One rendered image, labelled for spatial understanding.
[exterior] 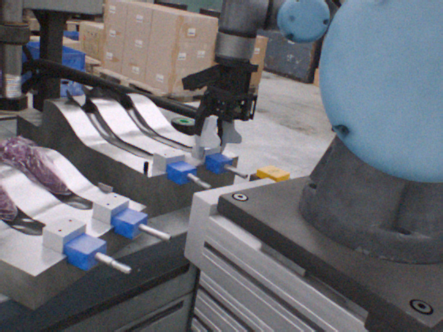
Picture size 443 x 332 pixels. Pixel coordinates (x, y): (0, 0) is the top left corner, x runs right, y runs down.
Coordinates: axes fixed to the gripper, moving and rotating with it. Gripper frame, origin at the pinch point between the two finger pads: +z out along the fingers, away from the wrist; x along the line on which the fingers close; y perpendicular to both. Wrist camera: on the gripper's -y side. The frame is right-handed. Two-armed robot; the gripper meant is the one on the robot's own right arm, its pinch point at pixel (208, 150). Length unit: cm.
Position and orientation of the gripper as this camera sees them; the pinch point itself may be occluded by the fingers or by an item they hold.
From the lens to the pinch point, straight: 97.6
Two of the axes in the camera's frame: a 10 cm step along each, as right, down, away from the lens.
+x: 6.5, -1.6, 7.4
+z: -1.7, 9.2, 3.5
